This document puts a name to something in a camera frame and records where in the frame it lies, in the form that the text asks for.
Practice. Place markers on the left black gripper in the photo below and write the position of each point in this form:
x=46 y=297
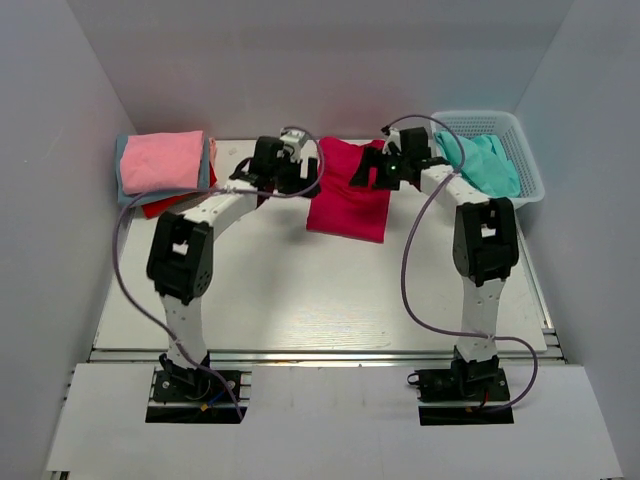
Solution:
x=299 y=182

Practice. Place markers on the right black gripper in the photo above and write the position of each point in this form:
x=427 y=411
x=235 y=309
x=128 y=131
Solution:
x=373 y=157

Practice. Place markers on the crimson red t shirt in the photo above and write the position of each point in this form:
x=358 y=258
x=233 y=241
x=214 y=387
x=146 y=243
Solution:
x=356 y=213

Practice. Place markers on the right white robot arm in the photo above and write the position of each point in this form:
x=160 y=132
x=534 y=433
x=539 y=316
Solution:
x=484 y=249

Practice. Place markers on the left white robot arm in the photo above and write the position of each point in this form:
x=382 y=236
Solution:
x=180 y=263

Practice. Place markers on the peach folded t shirt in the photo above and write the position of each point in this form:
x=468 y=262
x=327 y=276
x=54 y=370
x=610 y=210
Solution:
x=212 y=147

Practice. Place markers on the white plastic basket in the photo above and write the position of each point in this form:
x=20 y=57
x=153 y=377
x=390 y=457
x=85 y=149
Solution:
x=472 y=123

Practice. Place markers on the teal crumpled t shirt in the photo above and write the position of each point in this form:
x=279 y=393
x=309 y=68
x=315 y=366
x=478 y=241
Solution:
x=488 y=168

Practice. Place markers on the pink folded t shirt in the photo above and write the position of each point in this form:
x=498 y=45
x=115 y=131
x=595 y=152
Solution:
x=161 y=161

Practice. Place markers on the red folded t shirt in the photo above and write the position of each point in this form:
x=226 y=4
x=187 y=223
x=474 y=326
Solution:
x=156 y=208

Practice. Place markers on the grey-blue folded t shirt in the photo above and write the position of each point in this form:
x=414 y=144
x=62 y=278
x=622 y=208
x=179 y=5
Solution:
x=147 y=197

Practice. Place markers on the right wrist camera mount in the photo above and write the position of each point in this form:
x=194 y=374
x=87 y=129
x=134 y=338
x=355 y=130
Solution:
x=392 y=143

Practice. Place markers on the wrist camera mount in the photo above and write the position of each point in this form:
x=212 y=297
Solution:
x=392 y=143
x=294 y=140

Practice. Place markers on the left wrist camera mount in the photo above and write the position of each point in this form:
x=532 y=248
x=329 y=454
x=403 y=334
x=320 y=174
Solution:
x=294 y=140

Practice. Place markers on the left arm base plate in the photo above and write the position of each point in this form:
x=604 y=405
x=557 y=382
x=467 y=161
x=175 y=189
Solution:
x=193 y=396

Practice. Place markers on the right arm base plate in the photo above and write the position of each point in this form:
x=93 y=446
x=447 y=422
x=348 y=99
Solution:
x=462 y=396

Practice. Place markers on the aluminium table edge rail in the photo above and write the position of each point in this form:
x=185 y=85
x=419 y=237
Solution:
x=282 y=357

